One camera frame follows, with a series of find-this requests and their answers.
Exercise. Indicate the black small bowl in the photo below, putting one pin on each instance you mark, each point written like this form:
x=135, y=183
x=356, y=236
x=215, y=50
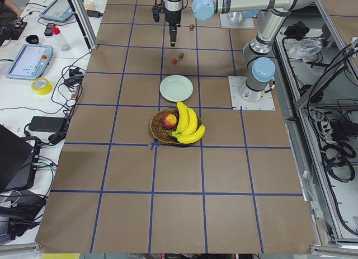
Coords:
x=32, y=39

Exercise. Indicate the aluminium frame post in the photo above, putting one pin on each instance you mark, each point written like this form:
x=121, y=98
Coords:
x=84, y=24

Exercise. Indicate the light green plate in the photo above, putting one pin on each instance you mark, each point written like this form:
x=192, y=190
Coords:
x=176, y=88

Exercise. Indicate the near blue teach pendant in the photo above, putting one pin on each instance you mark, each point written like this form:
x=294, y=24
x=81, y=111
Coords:
x=31, y=62

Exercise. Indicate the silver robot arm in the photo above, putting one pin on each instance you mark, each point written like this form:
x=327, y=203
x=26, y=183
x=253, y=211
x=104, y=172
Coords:
x=260, y=67
x=205, y=9

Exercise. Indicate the red apple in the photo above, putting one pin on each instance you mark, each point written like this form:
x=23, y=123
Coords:
x=169, y=121

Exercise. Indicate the black phone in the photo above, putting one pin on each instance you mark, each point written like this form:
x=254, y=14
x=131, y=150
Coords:
x=48, y=29

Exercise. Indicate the yellow tape roll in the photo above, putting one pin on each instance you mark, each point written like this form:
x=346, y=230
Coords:
x=41, y=86

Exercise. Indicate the blue teach pendant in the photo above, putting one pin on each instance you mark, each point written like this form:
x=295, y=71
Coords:
x=31, y=62
x=58, y=11

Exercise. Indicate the yellow banana bunch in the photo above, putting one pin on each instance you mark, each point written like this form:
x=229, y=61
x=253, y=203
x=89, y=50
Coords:
x=188, y=131

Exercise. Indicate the brown wicker basket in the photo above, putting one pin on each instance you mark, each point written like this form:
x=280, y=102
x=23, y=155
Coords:
x=161, y=133

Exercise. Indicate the far blue teach pendant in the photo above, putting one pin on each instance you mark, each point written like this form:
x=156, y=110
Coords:
x=58, y=11

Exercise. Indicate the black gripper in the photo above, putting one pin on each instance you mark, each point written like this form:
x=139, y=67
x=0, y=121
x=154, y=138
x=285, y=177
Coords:
x=172, y=16

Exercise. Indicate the white paper cup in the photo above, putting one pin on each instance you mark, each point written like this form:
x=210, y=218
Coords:
x=89, y=4

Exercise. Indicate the black power adapter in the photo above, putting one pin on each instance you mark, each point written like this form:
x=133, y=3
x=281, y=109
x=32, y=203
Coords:
x=46, y=124

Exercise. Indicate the clear bottle red cap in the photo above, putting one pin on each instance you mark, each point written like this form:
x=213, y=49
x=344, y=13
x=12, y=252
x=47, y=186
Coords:
x=60, y=38

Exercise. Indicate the black laptop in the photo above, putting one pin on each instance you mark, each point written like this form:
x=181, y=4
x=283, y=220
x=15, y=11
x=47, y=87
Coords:
x=18, y=159

